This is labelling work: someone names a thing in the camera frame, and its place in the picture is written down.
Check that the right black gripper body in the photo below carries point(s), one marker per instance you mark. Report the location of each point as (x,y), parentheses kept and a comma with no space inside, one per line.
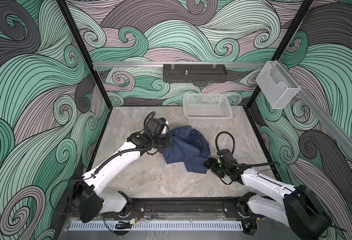
(217,167)

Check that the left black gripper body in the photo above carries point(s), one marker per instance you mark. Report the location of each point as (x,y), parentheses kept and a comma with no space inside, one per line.
(162,142)

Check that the dark blue denim trousers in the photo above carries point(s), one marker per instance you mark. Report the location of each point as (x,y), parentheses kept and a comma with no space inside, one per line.
(190,147)

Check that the white perforated plastic basket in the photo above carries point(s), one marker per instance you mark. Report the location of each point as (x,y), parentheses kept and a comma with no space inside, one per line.
(207,108)

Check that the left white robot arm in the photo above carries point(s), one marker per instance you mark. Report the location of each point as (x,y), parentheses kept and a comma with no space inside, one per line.
(87,199)

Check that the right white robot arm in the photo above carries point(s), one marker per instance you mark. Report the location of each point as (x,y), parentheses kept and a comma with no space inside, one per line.
(296,207)

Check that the black perforated metal tray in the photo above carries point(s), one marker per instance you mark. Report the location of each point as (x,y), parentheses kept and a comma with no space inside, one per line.
(194,73)

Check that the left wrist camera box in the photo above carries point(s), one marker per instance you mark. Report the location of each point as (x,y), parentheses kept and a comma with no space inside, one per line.
(158,127)

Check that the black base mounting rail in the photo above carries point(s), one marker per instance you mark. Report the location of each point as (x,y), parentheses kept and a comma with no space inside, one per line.
(230,207)

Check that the white slotted cable duct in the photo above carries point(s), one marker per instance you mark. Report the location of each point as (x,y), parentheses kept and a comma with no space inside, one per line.
(233,226)

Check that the clear plastic wall bin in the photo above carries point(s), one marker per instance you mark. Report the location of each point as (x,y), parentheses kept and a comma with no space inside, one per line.
(277,84)

